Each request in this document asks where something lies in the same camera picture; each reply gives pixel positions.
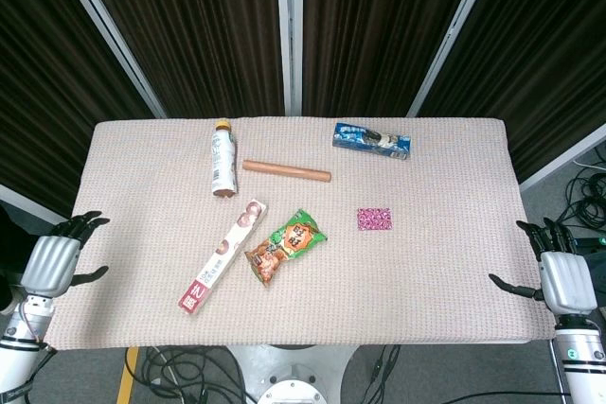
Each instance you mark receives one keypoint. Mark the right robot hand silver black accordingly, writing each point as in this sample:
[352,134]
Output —
[568,281]

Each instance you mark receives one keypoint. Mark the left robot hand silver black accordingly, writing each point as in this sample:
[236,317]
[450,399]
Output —
[49,264]

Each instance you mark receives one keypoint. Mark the pink patterned square tile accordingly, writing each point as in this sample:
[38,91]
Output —
[374,219]

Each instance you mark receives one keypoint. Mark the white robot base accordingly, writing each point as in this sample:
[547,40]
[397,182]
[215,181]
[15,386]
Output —
[291,371]

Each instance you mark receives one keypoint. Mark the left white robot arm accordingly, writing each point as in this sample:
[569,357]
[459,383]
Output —
[19,342]

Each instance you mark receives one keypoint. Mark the yellow floor tape strip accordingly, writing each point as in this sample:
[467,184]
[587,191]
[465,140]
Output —
[127,375]

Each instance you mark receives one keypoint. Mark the pink waffle table cloth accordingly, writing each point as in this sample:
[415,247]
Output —
[402,281]

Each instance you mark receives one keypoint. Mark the dark pleated curtain panel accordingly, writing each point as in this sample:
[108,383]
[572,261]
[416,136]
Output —
[199,30]
[379,30]
[540,68]
[47,92]

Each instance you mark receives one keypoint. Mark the long white baking paper box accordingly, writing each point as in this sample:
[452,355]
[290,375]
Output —
[222,257]

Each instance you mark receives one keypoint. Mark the white bottle yellow cap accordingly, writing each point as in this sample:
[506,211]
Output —
[222,163]

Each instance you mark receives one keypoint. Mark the green snack bag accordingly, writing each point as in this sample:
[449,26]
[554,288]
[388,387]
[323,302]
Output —
[284,245]

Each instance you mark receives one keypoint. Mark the blue cookie box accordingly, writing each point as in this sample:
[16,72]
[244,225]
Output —
[371,141]

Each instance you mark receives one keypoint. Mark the brown wooden rolling pin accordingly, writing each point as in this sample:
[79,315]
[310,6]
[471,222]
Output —
[286,171]

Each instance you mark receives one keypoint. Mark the white partition frame rail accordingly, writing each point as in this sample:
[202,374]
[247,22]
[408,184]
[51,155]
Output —
[563,158]
[28,203]

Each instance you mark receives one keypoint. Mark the white partition frame post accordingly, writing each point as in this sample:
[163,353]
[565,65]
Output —
[290,30]
[452,35]
[109,30]

